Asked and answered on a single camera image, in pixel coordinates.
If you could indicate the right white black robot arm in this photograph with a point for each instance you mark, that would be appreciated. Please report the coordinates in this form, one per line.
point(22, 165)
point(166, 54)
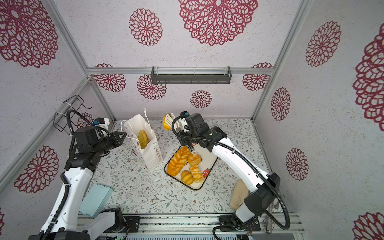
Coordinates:
point(263, 187)

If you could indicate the white paper bag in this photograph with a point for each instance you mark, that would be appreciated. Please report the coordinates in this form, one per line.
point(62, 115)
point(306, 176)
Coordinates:
point(151, 156)

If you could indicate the long braided orange bread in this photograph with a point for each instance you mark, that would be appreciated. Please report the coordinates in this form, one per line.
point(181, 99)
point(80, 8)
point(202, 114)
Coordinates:
point(178, 161)

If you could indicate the metal handled tool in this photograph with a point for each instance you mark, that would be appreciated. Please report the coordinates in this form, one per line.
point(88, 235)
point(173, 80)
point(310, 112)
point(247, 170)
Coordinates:
point(269, 223)

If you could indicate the small round bread top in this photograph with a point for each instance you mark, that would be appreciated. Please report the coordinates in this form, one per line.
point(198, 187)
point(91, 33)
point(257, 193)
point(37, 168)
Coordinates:
point(167, 122)

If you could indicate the striped bread roll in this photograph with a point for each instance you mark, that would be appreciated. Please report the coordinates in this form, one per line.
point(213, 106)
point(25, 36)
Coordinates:
point(143, 139)

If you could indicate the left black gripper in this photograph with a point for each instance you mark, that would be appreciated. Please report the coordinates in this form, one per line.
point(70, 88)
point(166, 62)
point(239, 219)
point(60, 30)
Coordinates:
point(118, 142)

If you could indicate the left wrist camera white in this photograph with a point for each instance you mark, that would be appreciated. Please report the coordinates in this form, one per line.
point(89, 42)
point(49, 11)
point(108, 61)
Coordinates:
point(102, 123)

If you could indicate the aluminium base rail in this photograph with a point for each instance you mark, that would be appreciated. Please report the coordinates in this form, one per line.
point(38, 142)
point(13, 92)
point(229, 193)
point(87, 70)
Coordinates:
point(164, 224)

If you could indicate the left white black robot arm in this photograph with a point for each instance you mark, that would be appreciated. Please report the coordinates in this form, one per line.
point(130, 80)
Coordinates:
point(88, 145)

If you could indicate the yellow bun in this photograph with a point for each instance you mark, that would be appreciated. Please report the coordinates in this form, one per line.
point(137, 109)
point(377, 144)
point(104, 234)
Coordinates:
point(187, 178)

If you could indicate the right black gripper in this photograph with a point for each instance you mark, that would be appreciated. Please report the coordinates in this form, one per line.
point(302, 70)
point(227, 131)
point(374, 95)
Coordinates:
point(182, 138)

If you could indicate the white tray black rim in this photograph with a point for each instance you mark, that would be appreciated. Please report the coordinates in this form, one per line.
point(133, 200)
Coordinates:
point(206, 165)

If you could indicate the black wall shelf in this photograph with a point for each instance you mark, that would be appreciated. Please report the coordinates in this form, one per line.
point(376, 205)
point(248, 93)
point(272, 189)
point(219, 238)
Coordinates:
point(201, 77)

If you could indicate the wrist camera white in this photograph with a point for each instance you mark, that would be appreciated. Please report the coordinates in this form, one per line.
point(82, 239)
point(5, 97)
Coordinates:
point(181, 124)
point(102, 123)

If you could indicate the beige sponge block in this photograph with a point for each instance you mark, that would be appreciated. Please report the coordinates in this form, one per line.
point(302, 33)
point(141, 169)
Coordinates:
point(239, 194)

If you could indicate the metal tongs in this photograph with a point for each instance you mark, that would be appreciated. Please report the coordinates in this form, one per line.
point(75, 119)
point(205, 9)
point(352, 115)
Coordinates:
point(173, 117)

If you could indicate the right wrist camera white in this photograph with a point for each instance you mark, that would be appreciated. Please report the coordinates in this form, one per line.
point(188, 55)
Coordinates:
point(181, 124)

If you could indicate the light green box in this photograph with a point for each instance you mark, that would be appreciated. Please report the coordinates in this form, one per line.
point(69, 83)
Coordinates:
point(95, 200)

